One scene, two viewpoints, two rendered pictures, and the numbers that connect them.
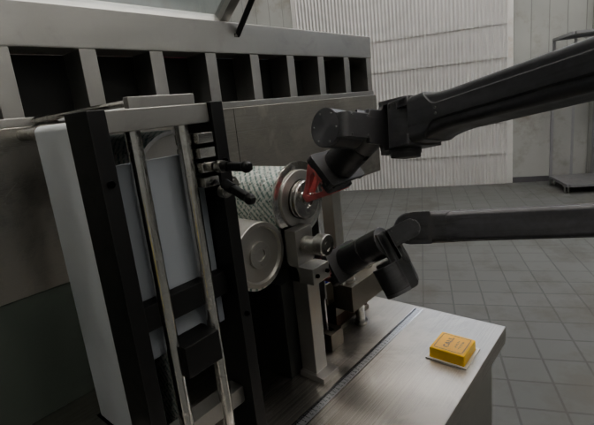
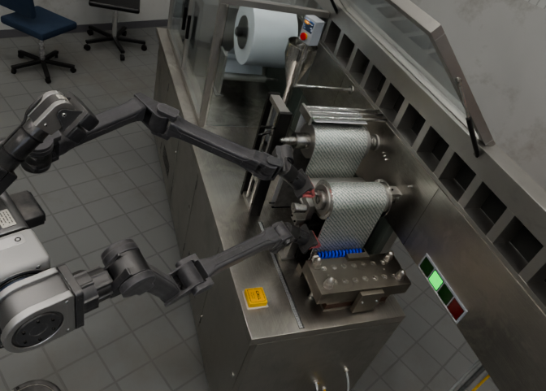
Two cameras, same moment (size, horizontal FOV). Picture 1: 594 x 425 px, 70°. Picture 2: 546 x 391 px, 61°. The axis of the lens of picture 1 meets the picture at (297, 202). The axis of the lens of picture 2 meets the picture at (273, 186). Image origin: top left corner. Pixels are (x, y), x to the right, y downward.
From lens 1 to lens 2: 192 cm
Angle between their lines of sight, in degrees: 97
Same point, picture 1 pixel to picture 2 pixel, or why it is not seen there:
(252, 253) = not seen: hidden behind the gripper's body
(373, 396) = (257, 257)
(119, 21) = (423, 98)
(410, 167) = not seen: outside the picture
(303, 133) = (472, 267)
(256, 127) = (443, 215)
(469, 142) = not seen: outside the picture
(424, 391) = (244, 270)
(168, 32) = (439, 119)
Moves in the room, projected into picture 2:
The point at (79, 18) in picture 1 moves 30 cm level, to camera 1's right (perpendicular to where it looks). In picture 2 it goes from (412, 86) to (387, 113)
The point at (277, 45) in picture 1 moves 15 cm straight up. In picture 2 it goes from (504, 193) to (534, 152)
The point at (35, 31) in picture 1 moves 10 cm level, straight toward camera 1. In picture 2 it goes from (398, 82) to (374, 76)
